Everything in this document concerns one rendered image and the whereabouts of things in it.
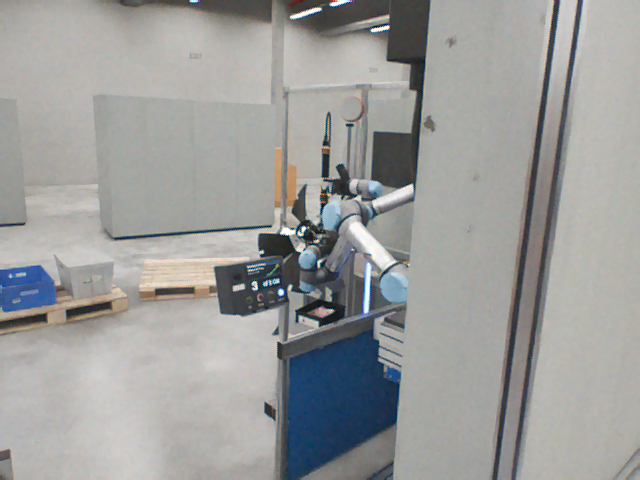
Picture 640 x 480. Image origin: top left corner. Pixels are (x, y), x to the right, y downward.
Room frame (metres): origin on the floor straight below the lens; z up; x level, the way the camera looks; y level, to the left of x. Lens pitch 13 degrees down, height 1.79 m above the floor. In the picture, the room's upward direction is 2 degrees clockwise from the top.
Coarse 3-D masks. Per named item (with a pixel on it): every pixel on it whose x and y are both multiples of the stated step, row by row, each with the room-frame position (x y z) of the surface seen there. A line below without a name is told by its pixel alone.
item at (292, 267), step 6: (294, 252) 2.63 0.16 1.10; (300, 252) 2.64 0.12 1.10; (294, 258) 2.61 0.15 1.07; (288, 264) 2.59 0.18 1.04; (294, 264) 2.59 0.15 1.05; (288, 270) 2.56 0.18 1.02; (294, 270) 2.56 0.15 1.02; (300, 270) 2.57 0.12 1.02; (288, 276) 2.54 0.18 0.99; (294, 276) 2.54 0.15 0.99; (300, 276) 2.55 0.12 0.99; (288, 282) 2.52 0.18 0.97; (294, 282) 2.52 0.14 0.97; (300, 282) 2.52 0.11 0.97; (294, 288) 2.50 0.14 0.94
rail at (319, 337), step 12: (372, 312) 2.41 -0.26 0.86; (384, 312) 2.45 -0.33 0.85; (336, 324) 2.24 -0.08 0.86; (348, 324) 2.27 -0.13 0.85; (360, 324) 2.33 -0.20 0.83; (372, 324) 2.40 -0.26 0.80; (300, 336) 2.08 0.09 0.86; (312, 336) 2.12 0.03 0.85; (324, 336) 2.17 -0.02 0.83; (336, 336) 2.22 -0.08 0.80; (348, 336) 2.27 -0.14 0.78; (288, 348) 2.02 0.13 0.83; (300, 348) 2.07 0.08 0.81; (312, 348) 2.12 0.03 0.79
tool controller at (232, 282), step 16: (272, 256) 2.02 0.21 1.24; (224, 272) 1.82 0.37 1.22; (240, 272) 1.83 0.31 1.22; (256, 272) 1.88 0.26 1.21; (272, 272) 1.92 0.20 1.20; (224, 288) 1.82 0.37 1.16; (240, 288) 1.81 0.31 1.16; (272, 288) 1.91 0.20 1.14; (224, 304) 1.82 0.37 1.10; (240, 304) 1.80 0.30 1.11; (256, 304) 1.84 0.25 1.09; (272, 304) 1.89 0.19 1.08
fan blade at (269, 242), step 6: (264, 234) 2.85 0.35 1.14; (270, 234) 2.83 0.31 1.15; (276, 234) 2.81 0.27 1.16; (282, 234) 2.79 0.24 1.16; (288, 234) 2.77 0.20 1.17; (258, 240) 2.87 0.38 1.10; (264, 240) 2.84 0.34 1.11; (270, 240) 2.82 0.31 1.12; (276, 240) 2.80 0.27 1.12; (282, 240) 2.78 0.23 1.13; (288, 240) 2.77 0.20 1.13; (258, 246) 2.86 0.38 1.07; (264, 246) 2.83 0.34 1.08; (270, 246) 2.81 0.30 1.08; (276, 246) 2.79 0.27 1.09; (282, 246) 2.78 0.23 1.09; (288, 246) 2.77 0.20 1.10; (264, 252) 2.82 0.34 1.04; (270, 252) 2.81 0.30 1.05; (276, 252) 2.79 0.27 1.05; (282, 252) 2.78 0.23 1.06; (288, 252) 2.77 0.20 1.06
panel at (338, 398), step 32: (320, 352) 2.18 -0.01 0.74; (352, 352) 2.32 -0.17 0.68; (320, 384) 2.18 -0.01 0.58; (352, 384) 2.33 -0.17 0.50; (384, 384) 2.50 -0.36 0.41; (288, 416) 2.05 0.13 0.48; (320, 416) 2.19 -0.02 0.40; (352, 416) 2.34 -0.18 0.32; (384, 416) 2.51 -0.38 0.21; (288, 448) 2.06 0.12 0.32; (320, 448) 2.19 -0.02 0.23; (352, 448) 2.35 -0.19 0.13
